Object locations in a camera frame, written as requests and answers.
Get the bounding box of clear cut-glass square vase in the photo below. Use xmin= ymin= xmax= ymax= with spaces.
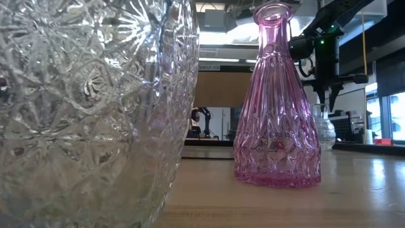
xmin=0 ymin=0 xmax=200 ymax=228

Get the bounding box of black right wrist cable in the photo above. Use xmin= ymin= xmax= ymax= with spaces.
xmin=297 ymin=56 xmax=316 ymax=79

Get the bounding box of black perforated box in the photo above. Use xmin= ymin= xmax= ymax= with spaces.
xmin=328 ymin=110 xmax=365 ymax=143

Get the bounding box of black aluminium table frame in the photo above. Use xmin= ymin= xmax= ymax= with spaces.
xmin=332 ymin=141 xmax=405 ymax=157

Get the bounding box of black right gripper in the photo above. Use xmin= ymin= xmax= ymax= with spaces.
xmin=302 ymin=36 xmax=370 ymax=112

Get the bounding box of grey metal ceiling duct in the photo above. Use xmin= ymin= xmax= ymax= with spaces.
xmin=341 ymin=0 xmax=389 ymax=47

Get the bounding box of yellow hanging cable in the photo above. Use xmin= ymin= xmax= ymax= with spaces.
xmin=361 ymin=11 xmax=368 ymax=145

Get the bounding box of wooden shelf black frame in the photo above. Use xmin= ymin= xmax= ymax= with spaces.
xmin=182 ymin=64 xmax=258 ymax=159

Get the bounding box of tall pink glass bottle vase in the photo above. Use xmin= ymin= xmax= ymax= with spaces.
xmin=233 ymin=1 xmax=322 ymax=188

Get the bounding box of clear bulbous glass vase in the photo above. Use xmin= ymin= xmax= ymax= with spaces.
xmin=310 ymin=103 xmax=337 ymax=151

